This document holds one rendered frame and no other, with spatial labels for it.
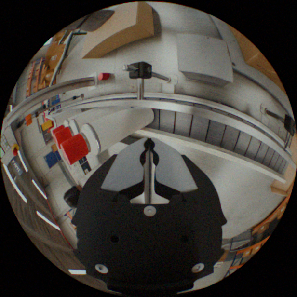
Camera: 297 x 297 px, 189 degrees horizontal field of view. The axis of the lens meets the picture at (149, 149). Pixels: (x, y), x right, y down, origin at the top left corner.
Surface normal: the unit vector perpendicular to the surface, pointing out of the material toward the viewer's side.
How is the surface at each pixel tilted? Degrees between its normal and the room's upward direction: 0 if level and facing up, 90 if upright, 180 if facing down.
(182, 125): 0
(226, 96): 0
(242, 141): 0
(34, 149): 90
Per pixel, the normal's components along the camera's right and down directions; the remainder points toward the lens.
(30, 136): 0.87, 0.25
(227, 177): -0.50, 0.47
